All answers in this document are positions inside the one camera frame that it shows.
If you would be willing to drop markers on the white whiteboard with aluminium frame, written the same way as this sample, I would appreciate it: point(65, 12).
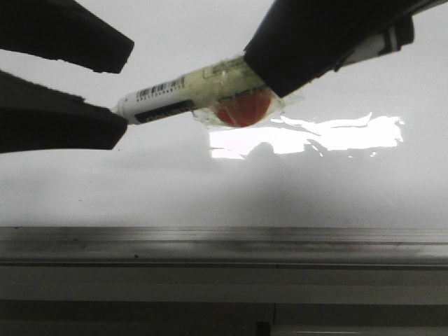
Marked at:
point(353, 172)

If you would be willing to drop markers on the white whiteboard marker pen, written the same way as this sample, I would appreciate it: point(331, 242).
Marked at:
point(229, 93)

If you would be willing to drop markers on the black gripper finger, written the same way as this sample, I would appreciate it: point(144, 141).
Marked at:
point(298, 41)
point(63, 30)
point(35, 117)

